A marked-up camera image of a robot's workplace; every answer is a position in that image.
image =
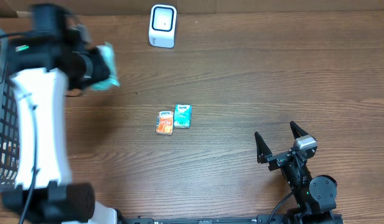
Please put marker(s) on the dark mesh basket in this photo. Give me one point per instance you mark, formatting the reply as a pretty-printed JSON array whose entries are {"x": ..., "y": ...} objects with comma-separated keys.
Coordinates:
[{"x": 9, "y": 130}]

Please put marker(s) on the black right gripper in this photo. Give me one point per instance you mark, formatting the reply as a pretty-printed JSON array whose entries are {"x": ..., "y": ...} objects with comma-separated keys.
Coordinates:
[{"x": 277, "y": 160}]

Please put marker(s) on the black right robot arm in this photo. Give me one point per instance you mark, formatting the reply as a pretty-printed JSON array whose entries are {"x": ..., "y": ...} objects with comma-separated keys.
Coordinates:
[{"x": 312, "y": 199}]

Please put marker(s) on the teal tissue pack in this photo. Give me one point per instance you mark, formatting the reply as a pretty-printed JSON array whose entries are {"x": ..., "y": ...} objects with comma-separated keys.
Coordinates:
[{"x": 182, "y": 116}]

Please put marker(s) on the teal snack pack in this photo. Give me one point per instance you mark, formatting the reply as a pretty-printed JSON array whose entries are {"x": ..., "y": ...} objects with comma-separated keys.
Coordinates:
[{"x": 108, "y": 54}]

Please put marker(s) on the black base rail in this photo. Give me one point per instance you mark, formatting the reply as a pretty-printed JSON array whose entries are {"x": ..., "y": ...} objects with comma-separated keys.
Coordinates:
[{"x": 210, "y": 221}]

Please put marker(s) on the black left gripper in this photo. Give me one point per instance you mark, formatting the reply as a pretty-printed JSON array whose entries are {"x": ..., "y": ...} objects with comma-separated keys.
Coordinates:
[{"x": 105, "y": 71}]

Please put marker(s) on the orange tissue pack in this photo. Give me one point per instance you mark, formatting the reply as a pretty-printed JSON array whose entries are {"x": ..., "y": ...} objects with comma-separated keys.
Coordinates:
[{"x": 165, "y": 123}]

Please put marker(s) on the white barcode scanner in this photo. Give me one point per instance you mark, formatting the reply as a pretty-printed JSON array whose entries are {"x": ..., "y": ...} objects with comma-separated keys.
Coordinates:
[{"x": 162, "y": 26}]

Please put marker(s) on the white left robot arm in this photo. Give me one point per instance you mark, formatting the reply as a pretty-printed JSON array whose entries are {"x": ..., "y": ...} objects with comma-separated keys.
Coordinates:
[{"x": 44, "y": 191}]

